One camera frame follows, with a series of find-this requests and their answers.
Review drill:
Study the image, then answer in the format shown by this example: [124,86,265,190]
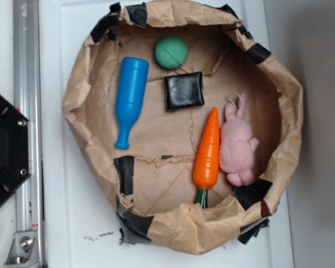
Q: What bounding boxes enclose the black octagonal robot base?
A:
[0,95,31,208]

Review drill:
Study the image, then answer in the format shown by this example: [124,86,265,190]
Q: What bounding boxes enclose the black box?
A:
[164,72,204,112]

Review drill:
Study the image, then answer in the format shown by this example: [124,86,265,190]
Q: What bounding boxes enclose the orange plastic carrot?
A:
[193,107,220,209]

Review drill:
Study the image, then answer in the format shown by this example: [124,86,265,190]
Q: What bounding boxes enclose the brown paper bag bin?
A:
[63,1,303,255]

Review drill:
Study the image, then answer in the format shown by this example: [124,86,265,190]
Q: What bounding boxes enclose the pink plush bunny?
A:
[219,93,259,186]

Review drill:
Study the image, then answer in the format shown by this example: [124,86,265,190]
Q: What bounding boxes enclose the blue plastic bottle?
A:
[115,57,149,150]

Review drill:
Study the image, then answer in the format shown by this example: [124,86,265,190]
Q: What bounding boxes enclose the green rubber ball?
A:
[155,36,189,70]

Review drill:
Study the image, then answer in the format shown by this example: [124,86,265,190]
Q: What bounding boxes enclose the aluminium extrusion rail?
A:
[13,1,47,267]

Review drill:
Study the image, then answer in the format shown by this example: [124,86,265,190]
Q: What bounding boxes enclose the metal corner bracket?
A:
[3,231,40,267]

